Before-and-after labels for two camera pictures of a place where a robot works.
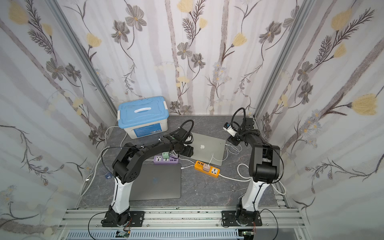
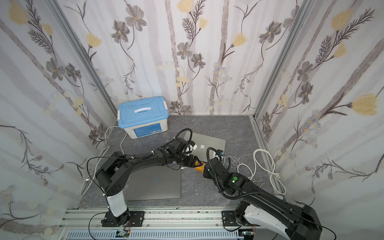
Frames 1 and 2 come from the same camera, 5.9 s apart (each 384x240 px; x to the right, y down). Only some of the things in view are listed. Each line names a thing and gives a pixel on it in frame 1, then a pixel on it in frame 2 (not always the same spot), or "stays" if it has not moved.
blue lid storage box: (144, 117) stays
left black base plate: (136, 219) stays
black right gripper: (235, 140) → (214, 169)
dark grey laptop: (157, 181) stays
